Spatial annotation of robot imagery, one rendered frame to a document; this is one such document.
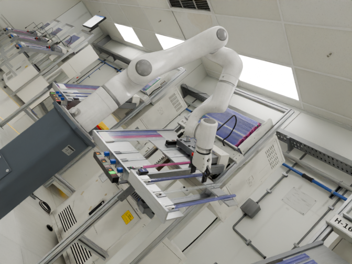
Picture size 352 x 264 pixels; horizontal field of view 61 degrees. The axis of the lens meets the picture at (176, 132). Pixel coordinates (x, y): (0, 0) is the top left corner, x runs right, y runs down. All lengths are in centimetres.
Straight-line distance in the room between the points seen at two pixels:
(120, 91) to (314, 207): 266
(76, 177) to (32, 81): 322
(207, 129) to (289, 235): 220
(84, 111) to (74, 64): 503
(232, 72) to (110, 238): 123
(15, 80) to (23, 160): 496
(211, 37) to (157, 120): 212
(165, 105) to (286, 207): 174
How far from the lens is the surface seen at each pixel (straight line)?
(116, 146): 207
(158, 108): 335
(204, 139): 141
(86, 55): 634
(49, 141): 126
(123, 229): 196
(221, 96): 143
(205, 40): 141
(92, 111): 129
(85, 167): 330
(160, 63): 133
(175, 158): 204
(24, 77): 620
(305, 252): 160
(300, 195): 359
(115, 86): 131
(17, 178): 129
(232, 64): 148
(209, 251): 354
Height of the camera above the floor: 75
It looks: 11 degrees up
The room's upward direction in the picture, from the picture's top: 49 degrees clockwise
